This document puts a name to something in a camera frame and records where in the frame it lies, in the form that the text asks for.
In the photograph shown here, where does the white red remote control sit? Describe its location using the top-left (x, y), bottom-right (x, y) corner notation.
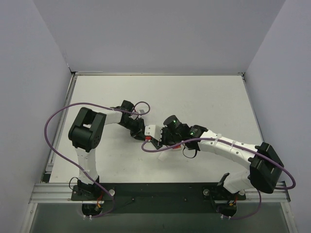
top-left (173, 145), bottom-right (182, 150)

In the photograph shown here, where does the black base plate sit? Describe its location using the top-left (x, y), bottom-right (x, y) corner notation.
top-left (71, 183), bottom-right (246, 215)

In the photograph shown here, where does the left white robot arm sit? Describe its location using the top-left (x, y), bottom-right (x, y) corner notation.
top-left (69, 100), bottom-right (145, 200)

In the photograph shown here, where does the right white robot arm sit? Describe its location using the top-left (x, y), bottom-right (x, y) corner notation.
top-left (161, 115), bottom-right (284, 194)

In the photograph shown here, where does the aluminium rail frame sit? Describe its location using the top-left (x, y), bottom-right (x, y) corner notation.
top-left (19, 71), bottom-right (292, 233)

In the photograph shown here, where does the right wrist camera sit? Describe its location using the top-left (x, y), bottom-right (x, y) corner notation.
top-left (144, 125), bottom-right (162, 142)

